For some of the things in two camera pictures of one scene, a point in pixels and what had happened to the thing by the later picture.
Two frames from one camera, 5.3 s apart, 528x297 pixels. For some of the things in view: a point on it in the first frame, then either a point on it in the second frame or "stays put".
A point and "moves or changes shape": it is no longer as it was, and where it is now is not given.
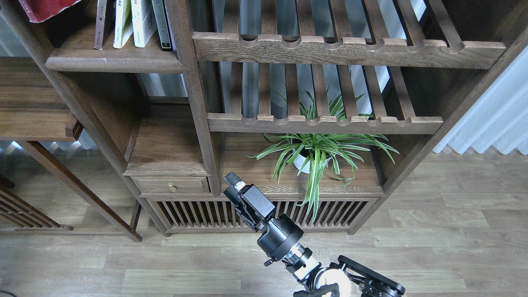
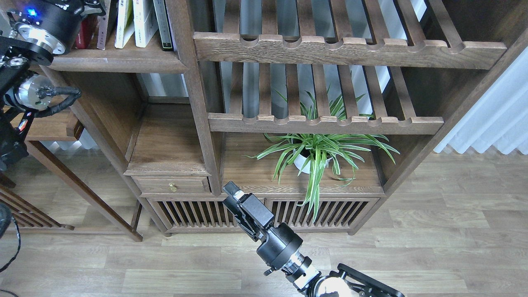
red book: x=38 y=11 moves or changes shape
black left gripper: x=11 y=5 to x=42 y=29
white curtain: x=499 y=119 stays put
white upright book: x=144 y=21 stays put
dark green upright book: x=163 y=24 stays put
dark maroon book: x=101 y=8 to x=110 y=35
